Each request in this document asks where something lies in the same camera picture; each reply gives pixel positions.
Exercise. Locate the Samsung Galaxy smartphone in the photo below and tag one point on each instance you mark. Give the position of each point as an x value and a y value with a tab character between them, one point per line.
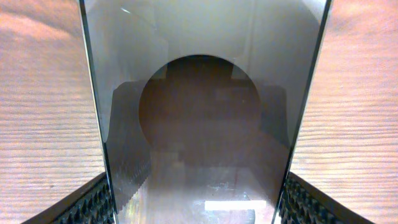
199	102

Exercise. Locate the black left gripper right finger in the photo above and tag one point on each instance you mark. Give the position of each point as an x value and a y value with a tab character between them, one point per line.
302	203

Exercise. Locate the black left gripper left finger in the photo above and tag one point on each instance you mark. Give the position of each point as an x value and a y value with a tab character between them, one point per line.
90	204

